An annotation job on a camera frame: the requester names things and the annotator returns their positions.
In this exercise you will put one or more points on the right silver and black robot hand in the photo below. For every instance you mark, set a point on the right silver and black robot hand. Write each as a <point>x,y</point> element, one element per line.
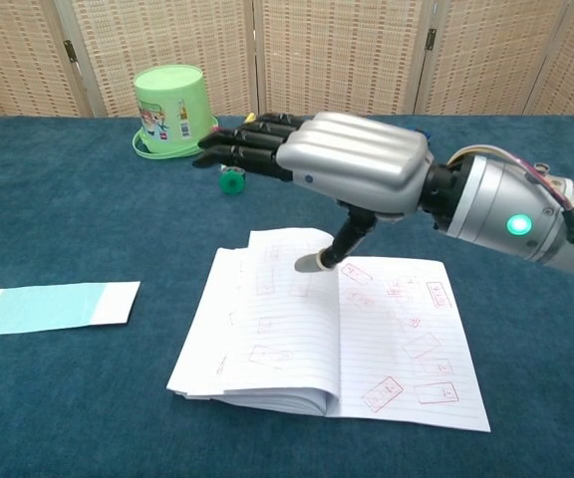
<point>357,159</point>

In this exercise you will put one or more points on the white lined notebook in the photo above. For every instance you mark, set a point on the white lined notebook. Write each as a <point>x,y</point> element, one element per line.
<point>391,348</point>

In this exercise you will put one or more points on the white and light-blue bookmark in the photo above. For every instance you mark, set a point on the white and light-blue bookmark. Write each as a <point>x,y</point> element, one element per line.
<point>43,309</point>

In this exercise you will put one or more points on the woven folding screen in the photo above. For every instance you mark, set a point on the woven folding screen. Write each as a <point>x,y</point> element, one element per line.
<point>337,50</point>

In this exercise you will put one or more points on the feather shuttlecock with green base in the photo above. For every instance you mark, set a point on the feather shuttlecock with green base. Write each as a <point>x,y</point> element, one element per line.
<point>231,184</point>

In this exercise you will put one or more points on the dark metal screen hinge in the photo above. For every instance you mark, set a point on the dark metal screen hinge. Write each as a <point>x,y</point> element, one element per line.
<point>431,40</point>
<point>71,51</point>

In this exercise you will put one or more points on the upturned green plastic bucket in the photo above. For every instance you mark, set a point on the upturned green plastic bucket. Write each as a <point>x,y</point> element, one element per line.
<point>172,109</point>

